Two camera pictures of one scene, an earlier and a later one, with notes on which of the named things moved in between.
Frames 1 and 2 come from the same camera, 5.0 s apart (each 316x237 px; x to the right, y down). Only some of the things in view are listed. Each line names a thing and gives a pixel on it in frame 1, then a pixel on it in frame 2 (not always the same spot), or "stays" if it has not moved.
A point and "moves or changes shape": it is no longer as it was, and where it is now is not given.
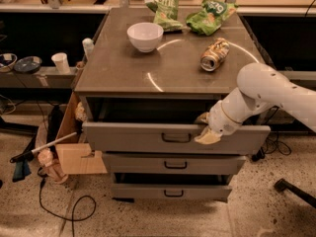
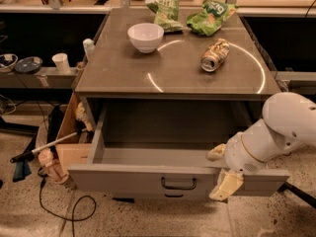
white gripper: [221, 120] to [239, 155]
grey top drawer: [175, 138] moves or changes shape
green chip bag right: [209, 18] stays
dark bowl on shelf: [28, 64] stays
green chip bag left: [166, 8] stays
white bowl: [145, 36] stays
